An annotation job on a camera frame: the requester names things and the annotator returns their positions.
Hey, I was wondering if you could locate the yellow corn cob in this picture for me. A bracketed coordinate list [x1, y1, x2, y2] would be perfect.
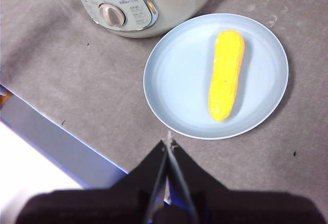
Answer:
[208, 30, 246, 122]

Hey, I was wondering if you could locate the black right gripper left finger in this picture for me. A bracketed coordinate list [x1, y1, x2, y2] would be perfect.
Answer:
[15, 139, 169, 224]

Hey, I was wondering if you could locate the pale green electric steamer pot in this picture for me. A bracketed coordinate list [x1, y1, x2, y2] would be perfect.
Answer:
[69, 0, 221, 39]

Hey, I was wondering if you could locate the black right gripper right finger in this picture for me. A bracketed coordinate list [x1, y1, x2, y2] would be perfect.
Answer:
[168, 141, 328, 224]

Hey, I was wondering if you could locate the blue round plate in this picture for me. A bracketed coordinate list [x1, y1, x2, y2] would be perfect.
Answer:
[142, 13, 290, 140]

